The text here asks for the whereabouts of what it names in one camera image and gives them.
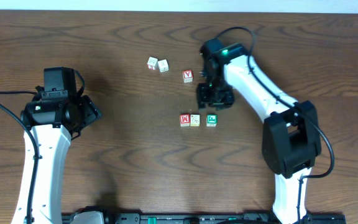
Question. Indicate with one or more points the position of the green picture block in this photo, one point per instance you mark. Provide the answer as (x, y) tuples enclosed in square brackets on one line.
[(211, 120)]

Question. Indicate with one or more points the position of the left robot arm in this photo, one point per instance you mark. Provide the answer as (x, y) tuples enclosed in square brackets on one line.
[(56, 115)]

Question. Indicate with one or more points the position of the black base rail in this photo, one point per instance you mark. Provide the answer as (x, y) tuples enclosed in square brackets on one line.
[(128, 218)]

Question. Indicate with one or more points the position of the red M letter block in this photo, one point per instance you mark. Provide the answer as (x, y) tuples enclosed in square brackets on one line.
[(185, 120)]

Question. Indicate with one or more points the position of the red A letter block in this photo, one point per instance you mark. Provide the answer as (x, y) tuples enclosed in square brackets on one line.
[(187, 76)]

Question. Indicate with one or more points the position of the white letter block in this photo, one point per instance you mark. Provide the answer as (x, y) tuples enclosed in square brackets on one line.
[(163, 65)]

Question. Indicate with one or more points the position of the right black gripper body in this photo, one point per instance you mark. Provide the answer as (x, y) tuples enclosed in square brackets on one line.
[(215, 95)]

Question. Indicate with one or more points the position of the cream picture block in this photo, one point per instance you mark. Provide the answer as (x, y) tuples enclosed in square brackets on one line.
[(195, 120)]

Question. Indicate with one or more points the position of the white block red side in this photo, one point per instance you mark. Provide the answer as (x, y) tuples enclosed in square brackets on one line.
[(152, 63)]

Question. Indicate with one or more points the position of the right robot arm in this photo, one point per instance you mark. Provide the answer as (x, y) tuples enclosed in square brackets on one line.
[(290, 141)]

